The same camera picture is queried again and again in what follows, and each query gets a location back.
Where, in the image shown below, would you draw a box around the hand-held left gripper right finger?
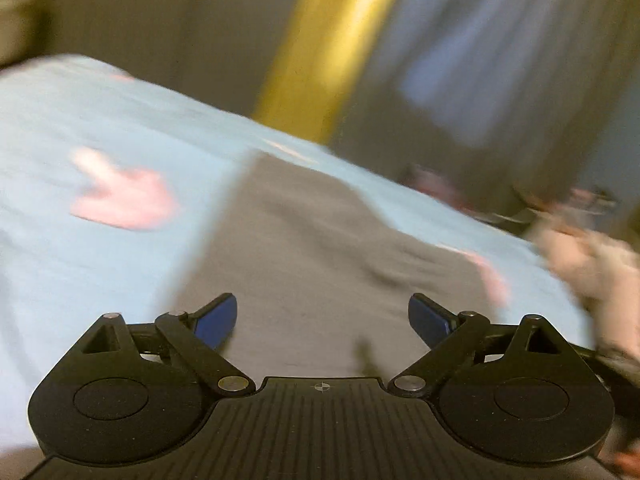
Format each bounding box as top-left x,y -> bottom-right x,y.
387,292 -> 581,400

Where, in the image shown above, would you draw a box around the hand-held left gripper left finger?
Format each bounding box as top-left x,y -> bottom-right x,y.
80,292 -> 257,399

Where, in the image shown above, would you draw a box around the grey pants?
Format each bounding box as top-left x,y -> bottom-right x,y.
170,152 -> 507,382

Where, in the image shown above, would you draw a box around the light blue bed sheet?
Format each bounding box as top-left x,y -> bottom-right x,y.
0,55 -> 601,461

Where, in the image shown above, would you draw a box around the pink plush toy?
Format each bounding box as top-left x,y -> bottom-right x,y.
530,210 -> 640,363

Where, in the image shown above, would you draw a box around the grey curtain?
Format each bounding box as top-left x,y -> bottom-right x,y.
50,0 -> 323,118
330,0 -> 640,233

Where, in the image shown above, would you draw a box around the yellow curtain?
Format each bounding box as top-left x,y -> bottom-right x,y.
252,0 -> 417,144

